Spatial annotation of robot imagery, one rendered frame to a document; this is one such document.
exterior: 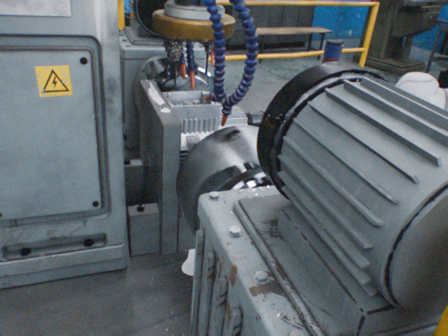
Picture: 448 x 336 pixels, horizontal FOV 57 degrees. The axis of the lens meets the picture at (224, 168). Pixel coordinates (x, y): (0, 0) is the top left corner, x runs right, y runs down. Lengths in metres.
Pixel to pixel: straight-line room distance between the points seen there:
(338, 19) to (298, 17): 1.47
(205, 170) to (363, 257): 0.42
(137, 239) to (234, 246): 0.52
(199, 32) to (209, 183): 0.32
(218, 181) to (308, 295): 0.31
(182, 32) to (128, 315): 0.58
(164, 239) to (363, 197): 0.70
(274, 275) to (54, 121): 0.49
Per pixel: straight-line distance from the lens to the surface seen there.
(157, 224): 0.99
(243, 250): 0.50
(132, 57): 1.40
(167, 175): 0.90
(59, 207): 0.87
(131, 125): 1.47
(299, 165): 0.44
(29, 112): 0.78
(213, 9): 0.78
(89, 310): 0.93
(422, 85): 1.67
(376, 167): 0.37
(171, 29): 0.89
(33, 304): 0.97
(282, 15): 7.03
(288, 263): 0.47
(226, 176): 0.69
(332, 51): 1.47
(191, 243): 1.04
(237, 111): 1.06
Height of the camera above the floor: 1.48
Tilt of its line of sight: 29 degrees down
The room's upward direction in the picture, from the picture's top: 5 degrees clockwise
